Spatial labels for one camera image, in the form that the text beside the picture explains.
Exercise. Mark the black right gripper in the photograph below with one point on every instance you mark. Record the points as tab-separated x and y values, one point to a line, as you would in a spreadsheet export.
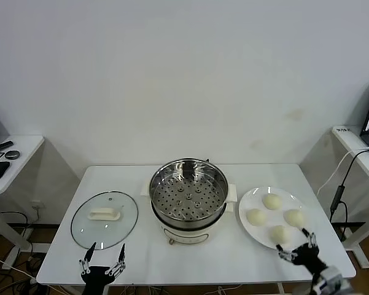
307	256

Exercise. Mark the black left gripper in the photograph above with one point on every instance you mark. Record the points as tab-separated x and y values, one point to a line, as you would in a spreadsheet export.
96	276

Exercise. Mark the white steamed baozi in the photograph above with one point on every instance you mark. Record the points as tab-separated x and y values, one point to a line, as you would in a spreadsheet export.
256	217
293	217
279	234
272	202

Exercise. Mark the glass pot lid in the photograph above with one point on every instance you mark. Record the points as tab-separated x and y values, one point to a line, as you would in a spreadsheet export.
116	233

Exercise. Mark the stainless steel steamer basket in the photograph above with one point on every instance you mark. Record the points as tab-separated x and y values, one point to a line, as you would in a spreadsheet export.
187	199

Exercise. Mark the white round plate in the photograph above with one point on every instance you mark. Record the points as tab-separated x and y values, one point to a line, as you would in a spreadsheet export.
294	199

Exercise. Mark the white side table with laptop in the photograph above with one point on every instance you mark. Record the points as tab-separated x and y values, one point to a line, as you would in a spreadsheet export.
365	159

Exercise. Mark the small printed label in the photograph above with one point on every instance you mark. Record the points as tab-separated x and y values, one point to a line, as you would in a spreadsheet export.
343	129

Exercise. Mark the white side table with mouse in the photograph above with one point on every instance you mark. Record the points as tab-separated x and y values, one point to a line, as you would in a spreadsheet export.
21	159

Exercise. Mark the round black disc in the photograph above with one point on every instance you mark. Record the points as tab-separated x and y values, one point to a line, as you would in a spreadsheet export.
12	154

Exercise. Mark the black remote stick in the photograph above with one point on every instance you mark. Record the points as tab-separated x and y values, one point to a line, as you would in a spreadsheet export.
3	145

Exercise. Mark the white wall socket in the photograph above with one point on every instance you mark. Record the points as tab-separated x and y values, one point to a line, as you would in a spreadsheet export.
35	204

